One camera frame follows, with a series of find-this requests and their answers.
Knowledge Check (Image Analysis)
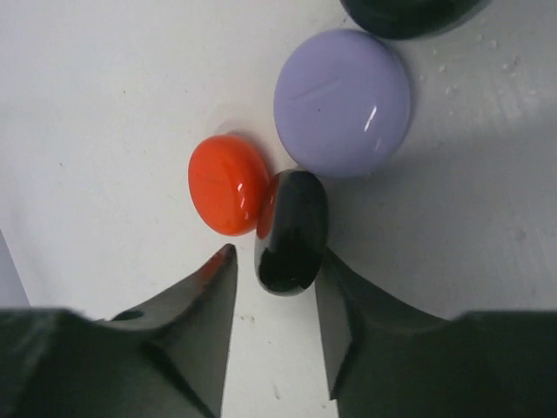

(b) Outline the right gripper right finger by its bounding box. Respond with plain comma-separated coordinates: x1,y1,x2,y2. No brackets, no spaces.
315,251,474,417

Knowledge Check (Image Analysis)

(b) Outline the purple round charging case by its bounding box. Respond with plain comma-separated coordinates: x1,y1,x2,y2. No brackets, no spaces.
273,29,412,179

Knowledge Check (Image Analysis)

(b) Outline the black round charging case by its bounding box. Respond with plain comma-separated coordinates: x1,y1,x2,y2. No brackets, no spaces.
340,0,489,40

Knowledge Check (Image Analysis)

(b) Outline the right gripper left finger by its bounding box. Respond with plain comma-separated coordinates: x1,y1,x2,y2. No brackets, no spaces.
93,244,238,417

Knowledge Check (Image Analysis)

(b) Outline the red round charging case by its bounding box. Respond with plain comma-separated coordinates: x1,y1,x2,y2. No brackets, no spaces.
188,134,270,236

